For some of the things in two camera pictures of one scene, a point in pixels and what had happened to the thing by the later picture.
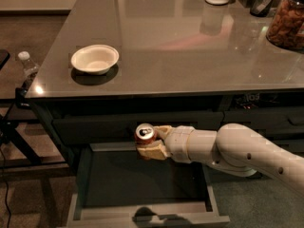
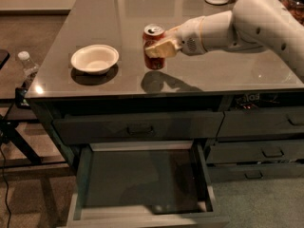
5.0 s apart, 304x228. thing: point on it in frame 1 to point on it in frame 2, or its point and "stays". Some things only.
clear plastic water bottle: (28, 66) stays
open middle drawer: (117, 188) stays
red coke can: (144, 134) to (151, 34)
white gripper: (179, 143) to (187, 36)
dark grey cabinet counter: (120, 59) stays
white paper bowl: (95, 59) stays
